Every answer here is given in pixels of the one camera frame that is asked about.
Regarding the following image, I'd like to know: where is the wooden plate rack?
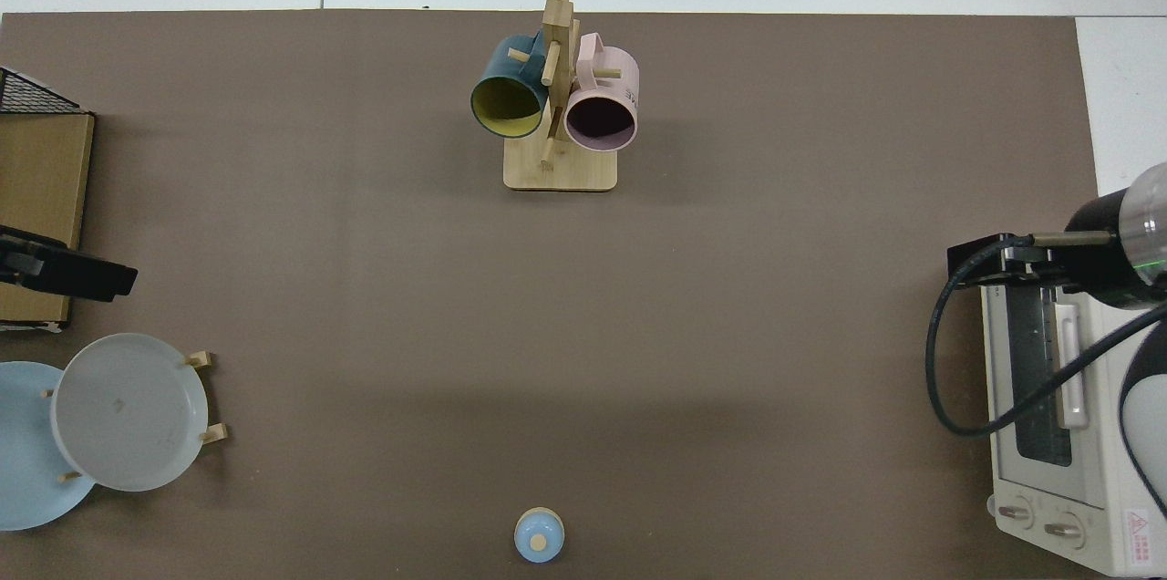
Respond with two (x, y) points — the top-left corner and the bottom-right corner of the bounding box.
(41, 350), (229, 483)

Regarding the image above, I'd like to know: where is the grey plate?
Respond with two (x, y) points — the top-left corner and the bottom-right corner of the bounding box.
(50, 333), (210, 493)

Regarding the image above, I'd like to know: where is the light blue plate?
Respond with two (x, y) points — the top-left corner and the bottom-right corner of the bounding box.
(0, 361), (97, 532)

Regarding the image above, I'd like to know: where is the pale toaster oven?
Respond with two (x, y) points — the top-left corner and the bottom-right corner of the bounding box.
(980, 274), (1167, 579)

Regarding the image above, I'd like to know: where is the brown table cloth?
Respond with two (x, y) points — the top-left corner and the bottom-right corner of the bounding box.
(0, 10), (1100, 580)

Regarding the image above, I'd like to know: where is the pink cup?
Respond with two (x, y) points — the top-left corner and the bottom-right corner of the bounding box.
(563, 33), (641, 152)

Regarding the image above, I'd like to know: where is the wooden cup stand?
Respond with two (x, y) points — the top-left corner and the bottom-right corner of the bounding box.
(503, 0), (630, 192)

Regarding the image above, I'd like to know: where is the dark teal cup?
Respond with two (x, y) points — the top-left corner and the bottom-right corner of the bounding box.
(470, 33), (551, 140)

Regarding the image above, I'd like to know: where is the small blue round bell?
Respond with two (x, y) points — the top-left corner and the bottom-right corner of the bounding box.
(513, 507), (566, 564)

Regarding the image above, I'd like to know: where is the wire basket with wooden floor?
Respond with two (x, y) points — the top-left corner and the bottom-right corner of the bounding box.
(0, 67), (97, 332)

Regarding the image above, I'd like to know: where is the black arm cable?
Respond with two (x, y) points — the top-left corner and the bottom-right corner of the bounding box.
(925, 232), (1167, 437)

